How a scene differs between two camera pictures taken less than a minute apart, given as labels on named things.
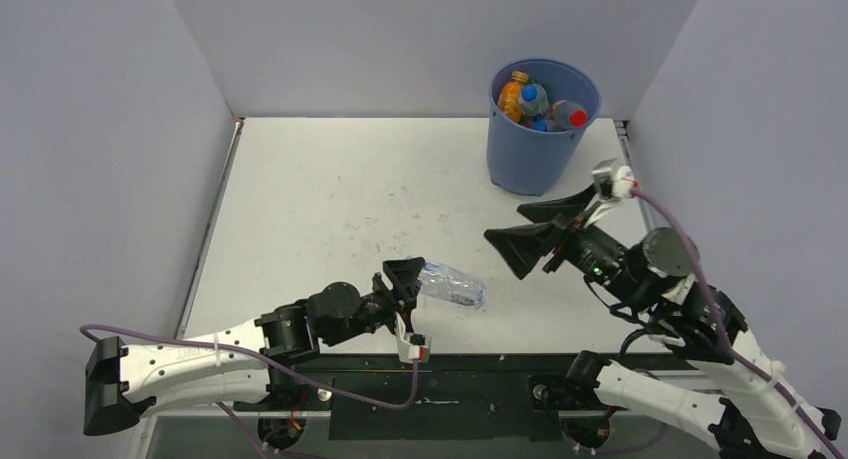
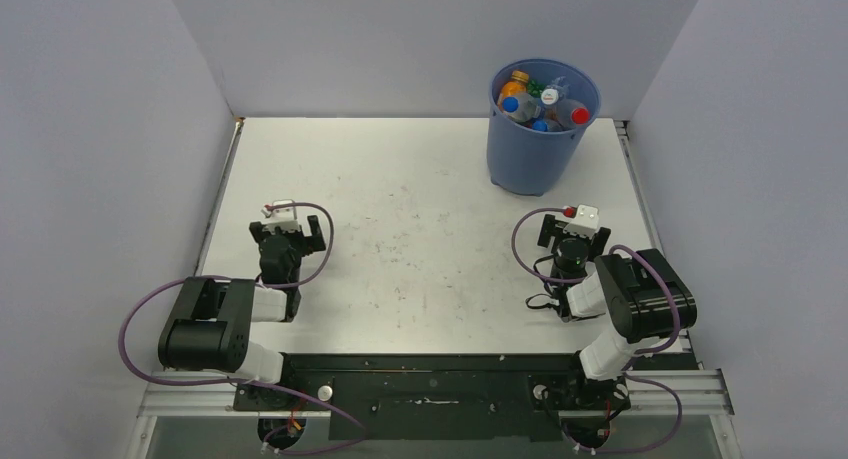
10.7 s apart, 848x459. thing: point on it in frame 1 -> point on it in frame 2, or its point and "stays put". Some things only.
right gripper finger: [548, 211] -> [598, 242]
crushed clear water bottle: [442, 282] -> [556, 89]
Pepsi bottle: [533, 100] -> [521, 107]
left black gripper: [403, 276] -> [307, 245]
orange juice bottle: [510, 96] stays put
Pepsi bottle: [540, 123] stays put
